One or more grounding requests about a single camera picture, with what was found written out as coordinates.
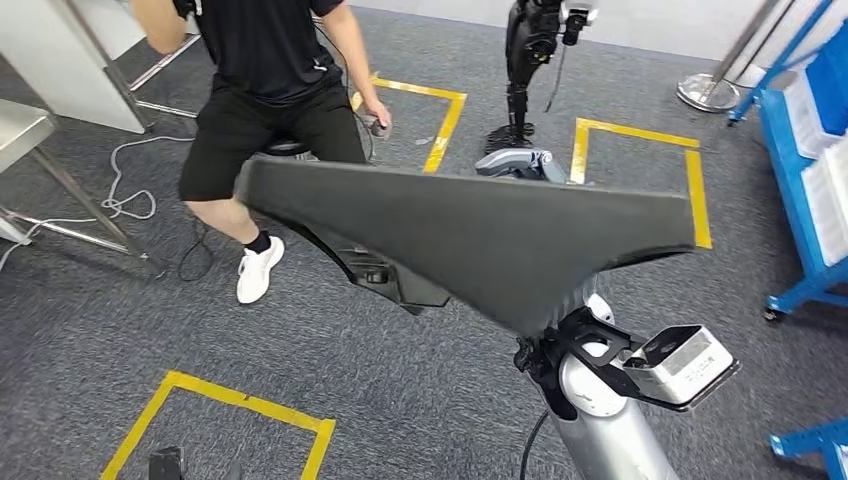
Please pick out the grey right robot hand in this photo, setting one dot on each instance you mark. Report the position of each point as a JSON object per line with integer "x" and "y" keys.
{"x": 523, "y": 166}

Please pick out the person's left hand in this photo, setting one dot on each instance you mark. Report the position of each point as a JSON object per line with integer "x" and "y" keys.
{"x": 379, "y": 107}

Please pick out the black plastic car part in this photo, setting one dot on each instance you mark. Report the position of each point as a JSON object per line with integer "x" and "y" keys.
{"x": 464, "y": 232}

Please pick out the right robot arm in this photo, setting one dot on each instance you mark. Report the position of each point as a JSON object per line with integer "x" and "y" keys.
{"x": 609, "y": 437}

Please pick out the person's left forearm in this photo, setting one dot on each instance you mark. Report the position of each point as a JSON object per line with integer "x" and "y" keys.
{"x": 351, "y": 63}

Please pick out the grey hand controller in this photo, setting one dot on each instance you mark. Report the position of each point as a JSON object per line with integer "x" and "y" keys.
{"x": 376, "y": 127}

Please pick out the black stool chrome base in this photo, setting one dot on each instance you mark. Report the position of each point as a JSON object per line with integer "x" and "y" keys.
{"x": 281, "y": 147}

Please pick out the black humanoid robot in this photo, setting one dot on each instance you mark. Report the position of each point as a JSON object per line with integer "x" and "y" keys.
{"x": 526, "y": 40}

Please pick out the person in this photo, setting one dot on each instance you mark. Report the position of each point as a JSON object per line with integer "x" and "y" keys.
{"x": 265, "y": 53}

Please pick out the steel table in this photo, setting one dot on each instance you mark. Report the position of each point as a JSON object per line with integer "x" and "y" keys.
{"x": 106, "y": 60}

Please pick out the white plastic crate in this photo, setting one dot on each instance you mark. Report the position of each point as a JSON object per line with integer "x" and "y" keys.
{"x": 805, "y": 112}
{"x": 828, "y": 199}

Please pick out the blue plastic crate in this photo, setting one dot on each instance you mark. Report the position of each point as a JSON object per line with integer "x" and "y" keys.
{"x": 831, "y": 79}

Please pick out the yellow floor tape square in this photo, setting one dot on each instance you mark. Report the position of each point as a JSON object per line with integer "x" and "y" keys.
{"x": 232, "y": 397}

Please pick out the white panel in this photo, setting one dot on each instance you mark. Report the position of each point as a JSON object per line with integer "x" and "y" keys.
{"x": 40, "y": 53}

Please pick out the silver stanchion post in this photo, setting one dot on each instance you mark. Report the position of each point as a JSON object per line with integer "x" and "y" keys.
{"x": 707, "y": 93}

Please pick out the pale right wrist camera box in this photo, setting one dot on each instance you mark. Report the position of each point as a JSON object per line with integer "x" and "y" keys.
{"x": 682, "y": 361}

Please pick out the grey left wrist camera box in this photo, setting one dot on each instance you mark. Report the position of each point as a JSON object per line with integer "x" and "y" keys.
{"x": 166, "y": 464}

